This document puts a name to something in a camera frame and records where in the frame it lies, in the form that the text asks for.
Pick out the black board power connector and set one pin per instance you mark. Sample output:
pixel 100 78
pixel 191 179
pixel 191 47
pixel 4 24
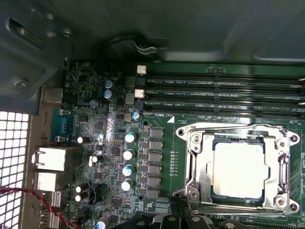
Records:
pixel 94 193

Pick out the silver rear port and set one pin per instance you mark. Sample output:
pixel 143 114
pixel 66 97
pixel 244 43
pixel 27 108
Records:
pixel 52 95

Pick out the silver CPU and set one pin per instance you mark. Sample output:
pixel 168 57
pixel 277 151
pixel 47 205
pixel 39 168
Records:
pixel 240 171

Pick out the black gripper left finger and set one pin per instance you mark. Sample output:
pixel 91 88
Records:
pixel 155 223

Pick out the black RAM slot bank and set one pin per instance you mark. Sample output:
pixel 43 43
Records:
pixel 274 225
pixel 214 95

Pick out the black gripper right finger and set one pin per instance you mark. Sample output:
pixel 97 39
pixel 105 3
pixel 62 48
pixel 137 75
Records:
pixel 209 224

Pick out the silver ethernet port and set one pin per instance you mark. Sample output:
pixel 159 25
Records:
pixel 51 158

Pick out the silver USB port stack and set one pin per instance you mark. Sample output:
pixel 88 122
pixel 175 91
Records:
pixel 47 190

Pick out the green motherboard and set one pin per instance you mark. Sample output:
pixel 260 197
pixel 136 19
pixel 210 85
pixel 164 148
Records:
pixel 114 148

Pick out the silver round capacitor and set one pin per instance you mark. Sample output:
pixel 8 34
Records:
pixel 127 185
pixel 130 137
pixel 128 170
pixel 129 154

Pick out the CPU socket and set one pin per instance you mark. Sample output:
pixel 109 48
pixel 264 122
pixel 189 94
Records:
pixel 282 202

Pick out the black PC case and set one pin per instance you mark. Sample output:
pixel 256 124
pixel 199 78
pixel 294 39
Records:
pixel 190 28

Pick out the metal socket cover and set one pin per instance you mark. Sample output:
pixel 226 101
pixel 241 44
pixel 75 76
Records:
pixel 274 157

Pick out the blue serial port connector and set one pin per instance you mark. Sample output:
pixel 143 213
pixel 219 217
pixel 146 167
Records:
pixel 62 124

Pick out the blue round capacitor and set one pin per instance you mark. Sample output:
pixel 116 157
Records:
pixel 108 84
pixel 108 94

